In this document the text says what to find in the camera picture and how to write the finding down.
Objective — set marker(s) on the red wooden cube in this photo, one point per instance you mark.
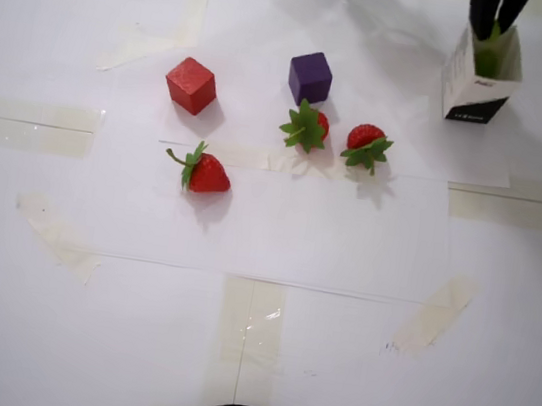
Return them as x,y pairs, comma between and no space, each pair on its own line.
189,83

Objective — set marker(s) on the white and black cardboard box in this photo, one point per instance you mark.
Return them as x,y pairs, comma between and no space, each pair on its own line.
471,107

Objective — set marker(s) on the purple wooden cube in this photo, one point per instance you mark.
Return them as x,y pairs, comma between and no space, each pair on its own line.
308,79

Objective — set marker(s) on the white paper sheet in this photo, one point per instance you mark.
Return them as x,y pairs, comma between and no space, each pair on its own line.
398,54
345,249

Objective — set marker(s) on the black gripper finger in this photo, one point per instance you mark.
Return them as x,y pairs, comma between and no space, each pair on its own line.
483,13
512,10

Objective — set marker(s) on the red plastic strawberry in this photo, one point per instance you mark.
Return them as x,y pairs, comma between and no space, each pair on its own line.
307,127
209,176
363,135

